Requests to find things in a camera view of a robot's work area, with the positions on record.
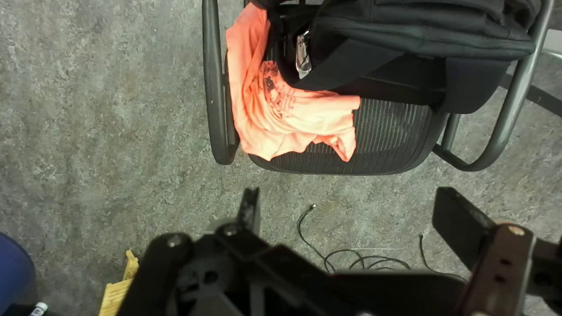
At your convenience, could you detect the black backpack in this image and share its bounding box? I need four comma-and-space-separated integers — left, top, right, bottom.
252, 0, 545, 115

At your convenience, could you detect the black mesh office chair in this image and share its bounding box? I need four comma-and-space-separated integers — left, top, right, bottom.
201, 0, 562, 176

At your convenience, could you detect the blue trash bin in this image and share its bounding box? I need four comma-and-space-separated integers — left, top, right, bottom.
0, 231, 39, 316

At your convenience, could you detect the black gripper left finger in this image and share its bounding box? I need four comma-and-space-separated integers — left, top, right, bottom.
236, 185, 264, 236

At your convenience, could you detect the wooden folding stand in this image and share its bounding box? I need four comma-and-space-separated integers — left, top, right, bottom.
97, 247, 143, 316

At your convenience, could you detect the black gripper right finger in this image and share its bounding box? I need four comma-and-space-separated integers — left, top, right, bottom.
431, 184, 501, 273

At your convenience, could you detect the thin black floor wire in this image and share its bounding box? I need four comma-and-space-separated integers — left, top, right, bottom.
296, 201, 440, 275

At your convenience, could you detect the salmon pink cloth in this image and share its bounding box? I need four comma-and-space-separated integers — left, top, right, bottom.
224, 1, 364, 164

